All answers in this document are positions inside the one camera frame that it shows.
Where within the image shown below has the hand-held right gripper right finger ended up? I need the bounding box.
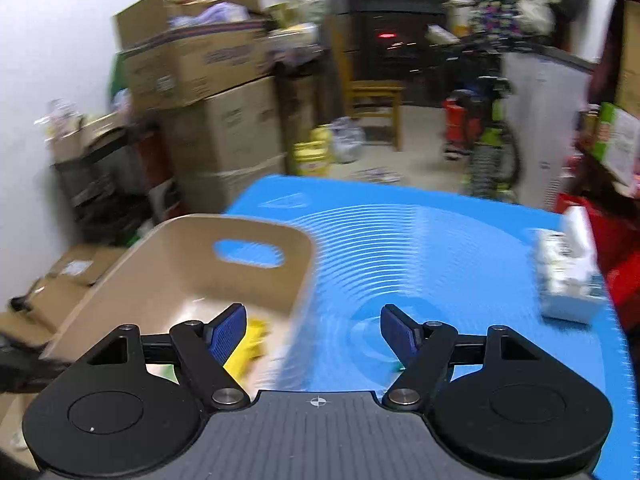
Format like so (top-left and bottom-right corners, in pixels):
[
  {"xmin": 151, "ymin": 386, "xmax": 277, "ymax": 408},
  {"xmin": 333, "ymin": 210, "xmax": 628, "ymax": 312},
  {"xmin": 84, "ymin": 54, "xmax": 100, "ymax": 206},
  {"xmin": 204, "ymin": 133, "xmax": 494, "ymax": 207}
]
[{"xmin": 380, "ymin": 303, "xmax": 546, "ymax": 412}]

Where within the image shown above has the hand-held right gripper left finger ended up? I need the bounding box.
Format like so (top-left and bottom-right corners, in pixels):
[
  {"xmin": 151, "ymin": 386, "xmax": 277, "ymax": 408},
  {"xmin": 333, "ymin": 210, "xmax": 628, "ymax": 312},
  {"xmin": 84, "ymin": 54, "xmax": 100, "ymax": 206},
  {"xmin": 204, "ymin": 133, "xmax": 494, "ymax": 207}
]
[{"xmin": 75, "ymin": 302, "xmax": 251, "ymax": 413}]

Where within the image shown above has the yellow tool with red knob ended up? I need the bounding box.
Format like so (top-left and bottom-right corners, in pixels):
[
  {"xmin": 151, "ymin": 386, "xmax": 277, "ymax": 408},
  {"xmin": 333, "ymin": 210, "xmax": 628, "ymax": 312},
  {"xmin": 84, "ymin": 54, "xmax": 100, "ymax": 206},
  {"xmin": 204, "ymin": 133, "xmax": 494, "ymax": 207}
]
[{"xmin": 222, "ymin": 317, "xmax": 271, "ymax": 386}]

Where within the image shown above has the beige plastic storage bin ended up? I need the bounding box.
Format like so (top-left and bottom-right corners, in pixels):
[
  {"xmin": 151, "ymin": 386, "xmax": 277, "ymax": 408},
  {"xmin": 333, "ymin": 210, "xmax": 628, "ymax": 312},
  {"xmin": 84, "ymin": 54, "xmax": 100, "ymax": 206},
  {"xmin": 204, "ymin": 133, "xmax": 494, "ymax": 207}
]
[{"xmin": 40, "ymin": 214, "xmax": 316, "ymax": 391}]

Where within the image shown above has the blue silicone mat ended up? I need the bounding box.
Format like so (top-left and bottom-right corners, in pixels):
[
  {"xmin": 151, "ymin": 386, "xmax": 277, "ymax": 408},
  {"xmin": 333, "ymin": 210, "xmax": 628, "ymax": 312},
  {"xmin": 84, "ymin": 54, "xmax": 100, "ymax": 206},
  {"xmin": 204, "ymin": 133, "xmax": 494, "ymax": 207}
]
[{"xmin": 222, "ymin": 174, "xmax": 631, "ymax": 480}]

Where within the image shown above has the plain brown cardboard box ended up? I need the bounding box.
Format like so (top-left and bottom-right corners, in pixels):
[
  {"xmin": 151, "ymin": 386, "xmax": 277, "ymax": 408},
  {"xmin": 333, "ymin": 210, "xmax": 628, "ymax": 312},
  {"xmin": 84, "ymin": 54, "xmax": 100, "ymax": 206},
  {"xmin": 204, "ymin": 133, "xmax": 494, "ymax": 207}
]
[{"xmin": 185, "ymin": 155, "xmax": 288, "ymax": 216}]

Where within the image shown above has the printed leaflet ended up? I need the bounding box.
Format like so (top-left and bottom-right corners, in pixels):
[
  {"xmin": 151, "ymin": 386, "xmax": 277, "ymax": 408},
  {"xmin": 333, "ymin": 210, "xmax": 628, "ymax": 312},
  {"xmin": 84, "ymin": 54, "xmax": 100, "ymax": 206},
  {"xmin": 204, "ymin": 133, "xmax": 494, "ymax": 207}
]
[{"xmin": 350, "ymin": 167, "xmax": 401, "ymax": 185}]

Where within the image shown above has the torn cardboard box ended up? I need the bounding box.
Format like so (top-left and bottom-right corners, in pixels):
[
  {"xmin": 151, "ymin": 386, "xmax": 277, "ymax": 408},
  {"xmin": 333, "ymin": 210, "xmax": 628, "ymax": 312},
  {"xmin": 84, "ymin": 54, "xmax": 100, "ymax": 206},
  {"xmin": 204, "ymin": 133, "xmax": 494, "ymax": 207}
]
[{"xmin": 0, "ymin": 242, "xmax": 126, "ymax": 351}]

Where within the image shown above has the white tissue box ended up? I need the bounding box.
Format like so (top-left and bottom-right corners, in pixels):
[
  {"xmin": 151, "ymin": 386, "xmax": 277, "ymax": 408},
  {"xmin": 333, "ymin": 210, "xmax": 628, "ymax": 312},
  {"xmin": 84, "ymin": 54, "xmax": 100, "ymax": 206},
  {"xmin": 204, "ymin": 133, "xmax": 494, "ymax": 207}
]
[{"xmin": 532, "ymin": 206, "xmax": 606, "ymax": 323}]

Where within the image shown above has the black utility cart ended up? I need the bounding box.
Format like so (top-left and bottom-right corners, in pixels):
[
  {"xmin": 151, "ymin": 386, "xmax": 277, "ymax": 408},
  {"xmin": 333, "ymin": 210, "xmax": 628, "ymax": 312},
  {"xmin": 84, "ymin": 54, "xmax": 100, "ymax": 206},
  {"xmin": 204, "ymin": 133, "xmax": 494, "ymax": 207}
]
[{"xmin": 50, "ymin": 125, "xmax": 171, "ymax": 246}]

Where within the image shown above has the clear plastic bag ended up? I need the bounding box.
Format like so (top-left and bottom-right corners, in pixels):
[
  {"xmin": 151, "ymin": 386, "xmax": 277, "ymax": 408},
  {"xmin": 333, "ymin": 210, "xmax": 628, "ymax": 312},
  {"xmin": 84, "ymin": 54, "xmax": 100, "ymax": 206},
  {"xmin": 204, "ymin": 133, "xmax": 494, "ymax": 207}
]
[{"xmin": 330, "ymin": 117, "xmax": 366, "ymax": 163}]

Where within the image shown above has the bicycle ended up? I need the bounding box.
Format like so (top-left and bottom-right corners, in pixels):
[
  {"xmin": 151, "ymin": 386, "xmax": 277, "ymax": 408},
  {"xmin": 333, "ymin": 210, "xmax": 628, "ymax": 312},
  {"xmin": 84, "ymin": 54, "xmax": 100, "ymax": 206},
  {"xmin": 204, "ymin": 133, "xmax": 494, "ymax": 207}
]
[{"xmin": 425, "ymin": 25, "xmax": 523, "ymax": 203}]

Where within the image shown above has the large brown cardboard box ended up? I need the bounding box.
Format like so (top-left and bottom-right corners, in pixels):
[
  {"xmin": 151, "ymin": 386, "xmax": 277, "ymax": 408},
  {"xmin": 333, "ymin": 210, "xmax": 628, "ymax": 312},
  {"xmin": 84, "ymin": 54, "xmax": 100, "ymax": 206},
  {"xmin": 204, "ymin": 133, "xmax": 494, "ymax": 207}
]
[{"xmin": 160, "ymin": 76, "xmax": 288, "ymax": 176}]

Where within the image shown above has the red container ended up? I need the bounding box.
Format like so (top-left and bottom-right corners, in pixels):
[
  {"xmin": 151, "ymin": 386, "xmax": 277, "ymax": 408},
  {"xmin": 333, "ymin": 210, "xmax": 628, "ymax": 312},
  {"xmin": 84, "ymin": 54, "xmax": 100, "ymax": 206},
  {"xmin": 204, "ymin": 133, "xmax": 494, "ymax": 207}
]
[{"xmin": 442, "ymin": 91, "xmax": 481, "ymax": 158}]

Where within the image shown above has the wooden chair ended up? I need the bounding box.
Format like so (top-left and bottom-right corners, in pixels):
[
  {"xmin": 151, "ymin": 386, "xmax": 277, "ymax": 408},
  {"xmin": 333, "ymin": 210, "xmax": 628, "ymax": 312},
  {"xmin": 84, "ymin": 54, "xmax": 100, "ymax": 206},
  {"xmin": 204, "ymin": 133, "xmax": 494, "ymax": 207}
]
[{"xmin": 332, "ymin": 15, "xmax": 406, "ymax": 151}]

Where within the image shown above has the white chest freezer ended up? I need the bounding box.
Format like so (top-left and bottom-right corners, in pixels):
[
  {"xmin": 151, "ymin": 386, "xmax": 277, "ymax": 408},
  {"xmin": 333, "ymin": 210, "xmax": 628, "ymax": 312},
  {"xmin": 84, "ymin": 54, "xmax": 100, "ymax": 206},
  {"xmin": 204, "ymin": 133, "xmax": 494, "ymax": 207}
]
[{"xmin": 500, "ymin": 42, "xmax": 598, "ymax": 211}]

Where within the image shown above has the open printed cardboard box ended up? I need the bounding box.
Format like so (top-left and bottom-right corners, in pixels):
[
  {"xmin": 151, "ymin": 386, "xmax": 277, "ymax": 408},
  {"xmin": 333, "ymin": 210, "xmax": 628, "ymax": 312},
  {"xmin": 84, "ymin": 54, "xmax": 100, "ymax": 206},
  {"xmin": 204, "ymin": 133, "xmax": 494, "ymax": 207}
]
[{"xmin": 114, "ymin": 0, "xmax": 271, "ymax": 111}]

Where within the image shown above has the green and white carton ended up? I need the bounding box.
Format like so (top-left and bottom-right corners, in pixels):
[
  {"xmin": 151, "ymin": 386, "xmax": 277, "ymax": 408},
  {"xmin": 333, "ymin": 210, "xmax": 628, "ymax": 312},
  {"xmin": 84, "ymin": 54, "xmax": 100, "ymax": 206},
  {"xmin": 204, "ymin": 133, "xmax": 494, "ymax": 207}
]
[{"xmin": 597, "ymin": 102, "xmax": 640, "ymax": 186}]

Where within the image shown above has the dark glass door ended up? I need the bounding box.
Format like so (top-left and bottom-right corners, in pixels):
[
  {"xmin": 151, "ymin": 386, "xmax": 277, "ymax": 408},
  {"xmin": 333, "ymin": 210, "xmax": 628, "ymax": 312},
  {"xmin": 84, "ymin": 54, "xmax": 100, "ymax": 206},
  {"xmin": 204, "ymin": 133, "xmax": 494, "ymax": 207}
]
[{"xmin": 320, "ymin": 0, "xmax": 481, "ymax": 108}]

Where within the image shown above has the floral cloth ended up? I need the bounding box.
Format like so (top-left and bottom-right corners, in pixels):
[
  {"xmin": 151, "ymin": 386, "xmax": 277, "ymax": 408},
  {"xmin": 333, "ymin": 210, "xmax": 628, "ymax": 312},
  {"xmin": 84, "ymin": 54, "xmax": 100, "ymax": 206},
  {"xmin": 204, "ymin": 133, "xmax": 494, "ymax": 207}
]
[{"xmin": 470, "ymin": 0, "xmax": 553, "ymax": 41}]

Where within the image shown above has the beige bin with handle slot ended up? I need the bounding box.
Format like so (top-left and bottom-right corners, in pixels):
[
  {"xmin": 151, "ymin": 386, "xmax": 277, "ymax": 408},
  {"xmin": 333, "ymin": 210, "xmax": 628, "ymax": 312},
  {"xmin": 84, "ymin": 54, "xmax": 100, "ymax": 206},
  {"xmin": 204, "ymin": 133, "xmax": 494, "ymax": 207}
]
[{"xmin": 47, "ymin": 110, "xmax": 136, "ymax": 163}]

